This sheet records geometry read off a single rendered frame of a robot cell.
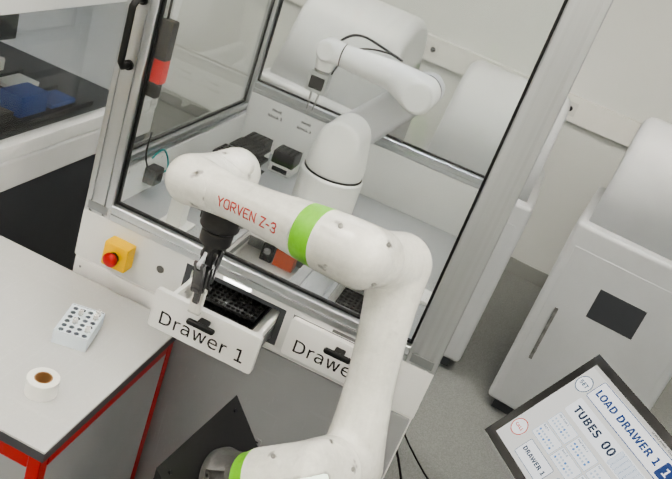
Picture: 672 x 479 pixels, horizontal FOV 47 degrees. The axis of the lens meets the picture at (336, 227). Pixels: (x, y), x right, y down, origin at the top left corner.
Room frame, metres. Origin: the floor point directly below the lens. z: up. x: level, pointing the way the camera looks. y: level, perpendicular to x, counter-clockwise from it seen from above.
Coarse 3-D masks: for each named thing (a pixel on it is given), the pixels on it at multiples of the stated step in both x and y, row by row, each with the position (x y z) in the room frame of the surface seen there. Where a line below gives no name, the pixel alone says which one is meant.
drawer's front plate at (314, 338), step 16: (304, 320) 1.67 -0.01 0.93; (288, 336) 1.66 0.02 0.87; (304, 336) 1.66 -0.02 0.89; (320, 336) 1.65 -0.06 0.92; (336, 336) 1.66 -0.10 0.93; (288, 352) 1.66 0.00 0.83; (304, 352) 1.65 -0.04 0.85; (320, 352) 1.65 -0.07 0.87; (352, 352) 1.63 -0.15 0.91; (320, 368) 1.64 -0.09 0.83
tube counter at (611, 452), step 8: (608, 440) 1.34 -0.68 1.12; (600, 448) 1.33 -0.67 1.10; (608, 448) 1.33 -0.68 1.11; (616, 448) 1.32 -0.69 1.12; (608, 456) 1.31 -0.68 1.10; (616, 456) 1.30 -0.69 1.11; (624, 456) 1.30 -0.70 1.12; (608, 464) 1.29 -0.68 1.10; (616, 464) 1.29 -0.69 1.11; (624, 464) 1.28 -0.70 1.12; (632, 464) 1.28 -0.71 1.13; (616, 472) 1.27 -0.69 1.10; (624, 472) 1.27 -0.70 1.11; (632, 472) 1.27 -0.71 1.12; (640, 472) 1.26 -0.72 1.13
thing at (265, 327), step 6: (186, 282) 1.70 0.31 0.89; (180, 288) 1.66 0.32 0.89; (186, 288) 1.69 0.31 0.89; (180, 294) 1.66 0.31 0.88; (186, 294) 1.70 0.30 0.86; (270, 312) 1.80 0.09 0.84; (276, 312) 1.72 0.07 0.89; (264, 318) 1.76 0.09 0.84; (270, 318) 1.68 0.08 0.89; (276, 318) 1.70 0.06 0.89; (258, 324) 1.72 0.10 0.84; (264, 324) 1.73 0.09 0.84; (270, 324) 1.65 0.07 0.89; (252, 330) 1.69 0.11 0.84; (258, 330) 1.70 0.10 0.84; (264, 330) 1.62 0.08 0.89; (270, 330) 1.66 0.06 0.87; (264, 336) 1.62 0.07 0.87; (264, 342) 1.64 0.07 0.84
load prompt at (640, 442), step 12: (588, 396) 1.45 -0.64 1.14; (600, 396) 1.44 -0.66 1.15; (612, 396) 1.43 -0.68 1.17; (600, 408) 1.41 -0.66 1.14; (612, 408) 1.41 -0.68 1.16; (624, 408) 1.40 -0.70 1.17; (612, 420) 1.38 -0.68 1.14; (624, 420) 1.37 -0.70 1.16; (636, 420) 1.36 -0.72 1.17; (624, 432) 1.35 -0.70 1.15; (636, 432) 1.34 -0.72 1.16; (648, 432) 1.33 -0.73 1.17; (636, 444) 1.32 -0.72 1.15; (648, 444) 1.31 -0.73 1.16; (636, 456) 1.29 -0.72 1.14; (648, 456) 1.29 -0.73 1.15; (660, 456) 1.28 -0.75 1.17; (648, 468) 1.26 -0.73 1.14; (660, 468) 1.26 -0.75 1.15
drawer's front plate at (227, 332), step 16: (160, 288) 1.58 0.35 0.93; (160, 304) 1.57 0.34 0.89; (176, 304) 1.57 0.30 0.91; (176, 320) 1.56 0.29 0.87; (208, 320) 1.55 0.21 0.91; (224, 320) 1.55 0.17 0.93; (176, 336) 1.56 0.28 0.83; (192, 336) 1.56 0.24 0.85; (208, 336) 1.55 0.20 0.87; (224, 336) 1.54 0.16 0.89; (240, 336) 1.54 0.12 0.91; (256, 336) 1.53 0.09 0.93; (208, 352) 1.55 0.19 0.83; (224, 352) 1.54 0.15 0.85; (256, 352) 1.53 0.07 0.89; (240, 368) 1.53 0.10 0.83
